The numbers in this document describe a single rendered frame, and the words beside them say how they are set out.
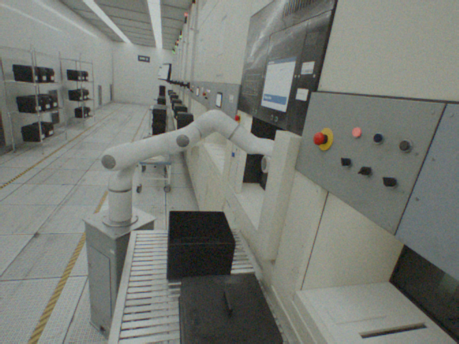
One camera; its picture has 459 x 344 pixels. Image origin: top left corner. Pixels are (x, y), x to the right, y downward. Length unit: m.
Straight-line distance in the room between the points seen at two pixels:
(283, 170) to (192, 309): 0.56
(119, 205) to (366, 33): 1.28
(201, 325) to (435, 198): 0.68
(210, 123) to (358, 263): 0.83
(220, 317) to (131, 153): 0.83
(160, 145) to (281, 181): 0.61
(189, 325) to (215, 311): 0.09
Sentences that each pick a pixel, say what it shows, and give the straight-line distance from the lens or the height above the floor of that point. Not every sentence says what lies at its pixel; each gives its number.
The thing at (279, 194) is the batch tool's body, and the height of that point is 1.18.
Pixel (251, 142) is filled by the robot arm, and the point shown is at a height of 1.31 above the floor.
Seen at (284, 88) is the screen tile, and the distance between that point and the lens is 1.13.
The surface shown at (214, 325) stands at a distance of 0.88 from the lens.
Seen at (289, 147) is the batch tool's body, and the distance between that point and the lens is 0.93.
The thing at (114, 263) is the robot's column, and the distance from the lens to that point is 1.51.
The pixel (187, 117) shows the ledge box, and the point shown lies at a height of 1.02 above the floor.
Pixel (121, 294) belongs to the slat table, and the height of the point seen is 0.76.
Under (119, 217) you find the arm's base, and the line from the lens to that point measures 1.49.
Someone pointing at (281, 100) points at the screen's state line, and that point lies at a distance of 1.14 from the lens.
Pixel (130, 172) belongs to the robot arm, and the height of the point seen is 1.04.
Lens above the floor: 1.54
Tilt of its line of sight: 19 degrees down
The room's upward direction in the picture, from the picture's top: 8 degrees clockwise
